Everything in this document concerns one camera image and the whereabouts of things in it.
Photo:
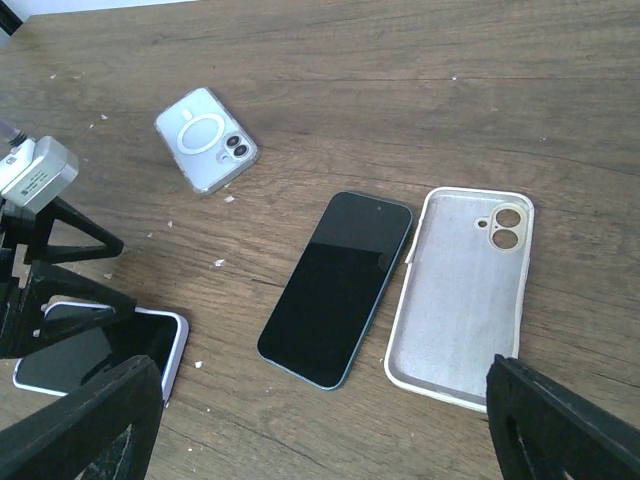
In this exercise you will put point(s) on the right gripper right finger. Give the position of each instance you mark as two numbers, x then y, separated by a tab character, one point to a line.
542	430

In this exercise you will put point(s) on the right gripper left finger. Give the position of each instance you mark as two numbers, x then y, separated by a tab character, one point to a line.
105	429

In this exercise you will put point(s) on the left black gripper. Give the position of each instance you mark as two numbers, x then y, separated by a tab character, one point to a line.
59	233

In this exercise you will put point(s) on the beige phone case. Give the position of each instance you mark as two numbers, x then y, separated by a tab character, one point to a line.
462	297

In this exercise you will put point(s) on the dark teal phone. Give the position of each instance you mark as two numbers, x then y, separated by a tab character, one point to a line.
328	304

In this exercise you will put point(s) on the phone in clear case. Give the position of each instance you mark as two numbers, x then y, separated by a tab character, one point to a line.
207	143

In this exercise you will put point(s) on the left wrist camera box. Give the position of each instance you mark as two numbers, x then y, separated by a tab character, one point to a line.
34	173

